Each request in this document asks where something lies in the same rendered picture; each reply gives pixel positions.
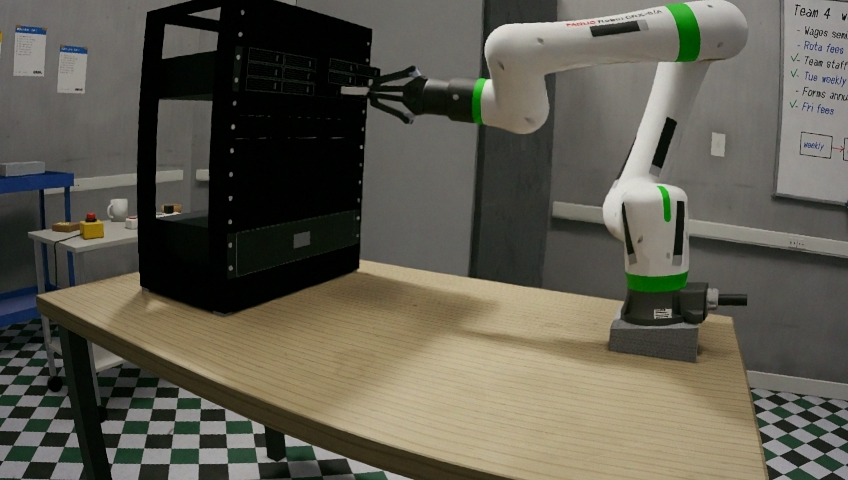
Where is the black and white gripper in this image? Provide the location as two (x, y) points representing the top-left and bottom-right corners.
(341, 65), (451, 124)

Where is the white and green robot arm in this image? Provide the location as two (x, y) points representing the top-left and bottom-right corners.
(446, 0), (748, 326)

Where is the black server rack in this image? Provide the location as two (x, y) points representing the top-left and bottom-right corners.
(137, 0), (381, 317)

